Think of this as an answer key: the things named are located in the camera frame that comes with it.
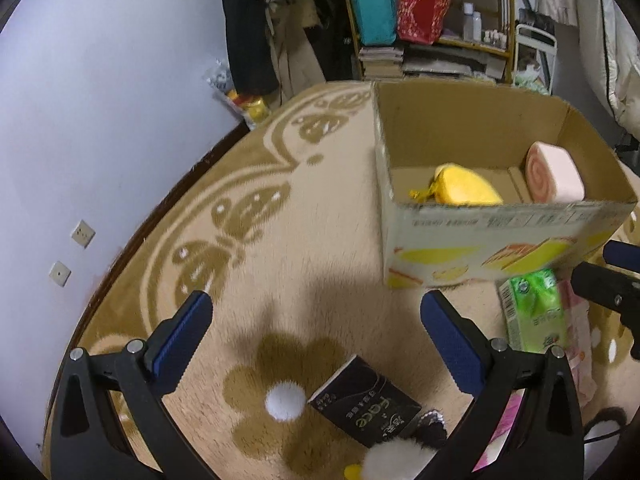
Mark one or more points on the pink swirl roll plush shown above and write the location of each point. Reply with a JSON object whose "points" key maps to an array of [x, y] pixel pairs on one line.
{"points": [[555, 172]]}

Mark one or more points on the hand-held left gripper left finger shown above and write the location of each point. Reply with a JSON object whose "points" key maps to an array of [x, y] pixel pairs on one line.
{"points": [[182, 335]]}

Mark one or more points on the black hanging garment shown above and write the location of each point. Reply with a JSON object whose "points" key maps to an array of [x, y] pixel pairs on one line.
{"points": [[247, 35]]}

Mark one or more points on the white duvet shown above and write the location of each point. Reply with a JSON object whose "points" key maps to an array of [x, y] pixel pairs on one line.
{"points": [[615, 35]]}

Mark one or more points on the black tissue pack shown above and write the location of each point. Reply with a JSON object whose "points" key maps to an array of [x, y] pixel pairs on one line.
{"points": [[360, 400]]}

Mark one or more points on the yellow plush toy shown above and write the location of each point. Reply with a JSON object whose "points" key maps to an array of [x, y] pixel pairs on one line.
{"points": [[465, 187]]}

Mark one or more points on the pale pink tissue pack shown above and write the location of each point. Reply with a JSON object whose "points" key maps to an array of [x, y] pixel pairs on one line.
{"points": [[580, 340]]}

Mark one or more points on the teal bag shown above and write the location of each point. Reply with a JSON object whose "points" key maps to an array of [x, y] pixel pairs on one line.
{"points": [[372, 15]]}

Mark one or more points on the black white fluffy item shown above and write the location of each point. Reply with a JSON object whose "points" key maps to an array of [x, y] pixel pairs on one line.
{"points": [[605, 425]]}

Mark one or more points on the white trolley cart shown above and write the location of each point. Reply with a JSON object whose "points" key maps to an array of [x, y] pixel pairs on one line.
{"points": [[535, 35]]}

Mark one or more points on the wooden shelf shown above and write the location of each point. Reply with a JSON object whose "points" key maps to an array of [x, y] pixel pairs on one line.
{"points": [[509, 20]]}

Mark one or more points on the dark hanging coat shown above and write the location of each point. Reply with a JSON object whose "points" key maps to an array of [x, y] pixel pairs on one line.
{"points": [[335, 35]]}

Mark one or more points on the white pompom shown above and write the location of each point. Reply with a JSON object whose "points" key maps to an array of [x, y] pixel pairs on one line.
{"points": [[285, 401]]}

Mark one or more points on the beige hanging garment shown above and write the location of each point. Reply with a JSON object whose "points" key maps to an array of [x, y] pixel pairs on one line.
{"points": [[295, 55]]}

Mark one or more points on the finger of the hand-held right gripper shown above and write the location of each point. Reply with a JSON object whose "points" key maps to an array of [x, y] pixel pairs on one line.
{"points": [[622, 256], [607, 287]]}

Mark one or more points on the pink striped packet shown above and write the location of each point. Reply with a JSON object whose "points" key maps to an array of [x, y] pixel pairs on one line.
{"points": [[502, 435]]}

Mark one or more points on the white wall socket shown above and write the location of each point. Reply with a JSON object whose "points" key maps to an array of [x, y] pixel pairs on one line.
{"points": [[82, 233], [60, 273]]}

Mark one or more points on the beige patterned carpet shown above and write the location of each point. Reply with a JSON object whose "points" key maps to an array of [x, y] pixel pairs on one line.
{"points": [[310, 240]]}

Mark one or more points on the messy pile of magazines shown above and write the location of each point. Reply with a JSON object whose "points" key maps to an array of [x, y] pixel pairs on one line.
{"points": [[450, 65]]}

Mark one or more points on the green tissue pack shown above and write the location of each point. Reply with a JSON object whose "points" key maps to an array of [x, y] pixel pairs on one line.
{"points": [[532, 305]]}

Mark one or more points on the clear plastic bag with toys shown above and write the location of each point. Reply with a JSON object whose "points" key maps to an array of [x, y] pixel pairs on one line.
{"points": [[245, 102]]}

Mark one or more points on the black beaded fluffy item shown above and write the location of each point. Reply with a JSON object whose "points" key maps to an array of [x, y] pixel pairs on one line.
{"points": [[430, 430]]}

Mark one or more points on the white fluffy plush toy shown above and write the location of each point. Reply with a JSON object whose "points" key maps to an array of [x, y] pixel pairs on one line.
{"points": [[395, 460]]}

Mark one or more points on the tall white bottle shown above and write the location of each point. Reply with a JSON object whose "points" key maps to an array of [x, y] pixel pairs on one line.
{"points": [[468, 22]]}

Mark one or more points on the red gift bag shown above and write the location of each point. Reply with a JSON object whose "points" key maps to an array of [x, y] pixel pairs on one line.
{"points": [[420, 15]]}

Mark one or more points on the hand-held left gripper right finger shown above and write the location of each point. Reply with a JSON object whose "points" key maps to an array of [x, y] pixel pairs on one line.
{"points": [[450, 340]]}

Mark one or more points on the printed cardboard box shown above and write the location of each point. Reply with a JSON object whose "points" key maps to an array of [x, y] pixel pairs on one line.
{"points": [[450, 240]]}

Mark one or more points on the neat stack of books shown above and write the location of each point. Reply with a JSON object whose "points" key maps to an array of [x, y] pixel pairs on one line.
{"points": [[380, 62]]}

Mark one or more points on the row of small bottles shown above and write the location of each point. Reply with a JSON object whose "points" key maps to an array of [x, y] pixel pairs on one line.
{"points": [[494, 38]]}

